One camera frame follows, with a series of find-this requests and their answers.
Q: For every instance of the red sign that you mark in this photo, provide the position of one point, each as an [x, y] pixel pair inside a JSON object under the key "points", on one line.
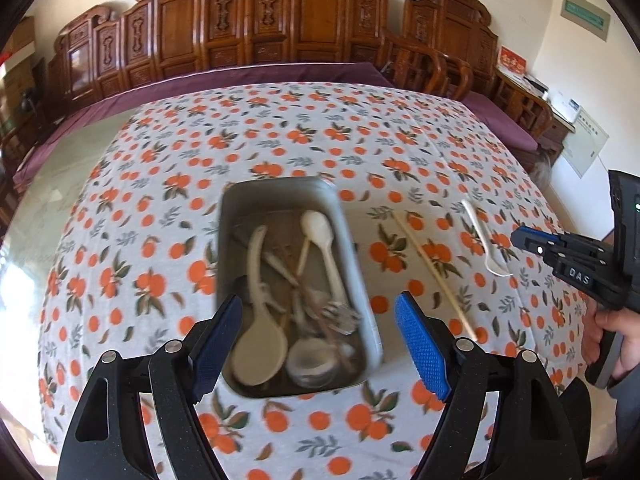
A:
{"points": [[512, 60]]}

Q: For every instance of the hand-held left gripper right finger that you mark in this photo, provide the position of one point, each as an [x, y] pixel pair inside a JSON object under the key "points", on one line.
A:
{"points": [[421, 347]]}

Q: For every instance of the white box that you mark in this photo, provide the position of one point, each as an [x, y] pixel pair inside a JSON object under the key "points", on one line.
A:
{"points": [[567, 106]]}

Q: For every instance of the white ceramic spoon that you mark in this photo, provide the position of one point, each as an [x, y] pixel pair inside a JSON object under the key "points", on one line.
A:
{"points": [[312, 360]]}

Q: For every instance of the orange fruit print tablecloth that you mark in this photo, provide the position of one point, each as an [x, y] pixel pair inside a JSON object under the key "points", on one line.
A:
{"points": [[300, 125]]}

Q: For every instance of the metal fork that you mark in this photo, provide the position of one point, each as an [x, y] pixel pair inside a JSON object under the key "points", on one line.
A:
{"points": [[340, 317]]}

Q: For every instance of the purple cloth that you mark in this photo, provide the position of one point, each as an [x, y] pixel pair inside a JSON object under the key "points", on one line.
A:
{"points": [[250, 74]]}

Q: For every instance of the person's right hand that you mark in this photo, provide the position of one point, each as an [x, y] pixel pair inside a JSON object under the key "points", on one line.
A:
{"points": [[627, 325]]}

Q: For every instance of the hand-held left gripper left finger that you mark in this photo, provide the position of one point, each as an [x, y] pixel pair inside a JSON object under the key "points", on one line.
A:
{"points": [[217, 341]]}

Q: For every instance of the white device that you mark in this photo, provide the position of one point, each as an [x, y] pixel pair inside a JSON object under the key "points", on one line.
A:
{"points": [[535, 85]]}

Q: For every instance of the long white plastic spoon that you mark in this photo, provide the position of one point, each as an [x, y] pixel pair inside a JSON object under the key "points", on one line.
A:
{"points": [[475, 217]]}

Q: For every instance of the green wall sign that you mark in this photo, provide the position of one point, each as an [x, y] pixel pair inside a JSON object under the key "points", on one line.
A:
{"points": [[585, 16]]}

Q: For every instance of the large white rice paddle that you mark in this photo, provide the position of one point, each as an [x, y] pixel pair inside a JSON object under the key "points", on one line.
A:
{"points": [[260, 355]]}

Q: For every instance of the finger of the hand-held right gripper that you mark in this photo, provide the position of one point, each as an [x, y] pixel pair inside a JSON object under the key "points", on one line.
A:
{"points": [[530, 238]]}

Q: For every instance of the cardboard boxes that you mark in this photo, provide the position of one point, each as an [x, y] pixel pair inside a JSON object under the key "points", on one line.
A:
{"points": [[17, 37]]}

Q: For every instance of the wooden chopstick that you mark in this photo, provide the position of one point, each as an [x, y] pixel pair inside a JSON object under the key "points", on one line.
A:
{"points": [[430, 270], [303, 260]]}

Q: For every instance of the grey metal tray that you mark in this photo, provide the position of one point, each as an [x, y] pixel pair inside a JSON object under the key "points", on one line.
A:
{"points": [[350, 260]]}

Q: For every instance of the wooden side cabinet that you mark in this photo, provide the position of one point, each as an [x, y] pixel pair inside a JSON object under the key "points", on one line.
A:
{"points": [[556, 135]]}

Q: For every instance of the person's dark trousers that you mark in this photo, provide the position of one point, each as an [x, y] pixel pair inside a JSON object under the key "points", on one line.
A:
{"points": [[575, 430]]}

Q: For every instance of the white board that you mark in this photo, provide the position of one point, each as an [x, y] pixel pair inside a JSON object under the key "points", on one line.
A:
{"points": [[587, 142]]}

